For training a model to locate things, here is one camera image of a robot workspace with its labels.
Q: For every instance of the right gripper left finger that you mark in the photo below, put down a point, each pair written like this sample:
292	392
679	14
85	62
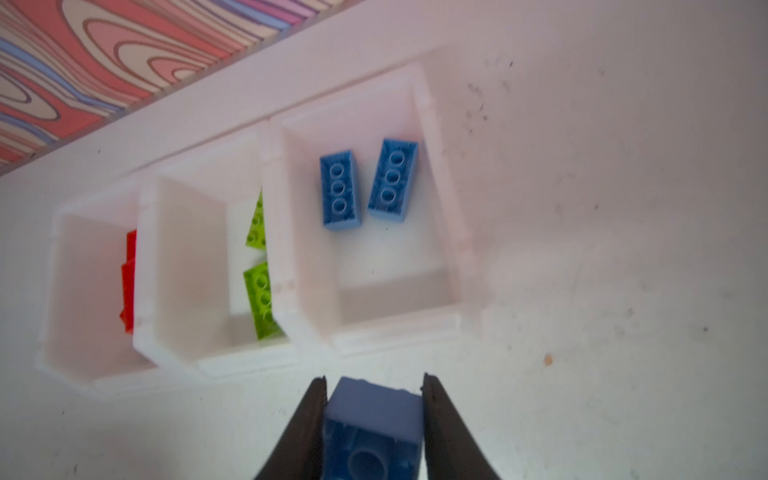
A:
298	453

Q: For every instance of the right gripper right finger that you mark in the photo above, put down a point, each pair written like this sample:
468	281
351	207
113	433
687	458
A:
449	448

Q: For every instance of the blue lego brick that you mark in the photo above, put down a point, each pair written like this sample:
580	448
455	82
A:
393	180
372	432
340	191

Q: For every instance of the green lego brick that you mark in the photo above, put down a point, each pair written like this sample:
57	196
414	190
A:
258	287
256	237

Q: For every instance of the blue lego brick top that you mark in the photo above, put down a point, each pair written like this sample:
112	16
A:
340	191

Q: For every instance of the red lego brick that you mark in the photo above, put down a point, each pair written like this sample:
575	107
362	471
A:
128	282

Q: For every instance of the white three-compartment bin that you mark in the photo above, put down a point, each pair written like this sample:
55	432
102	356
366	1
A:
380	286

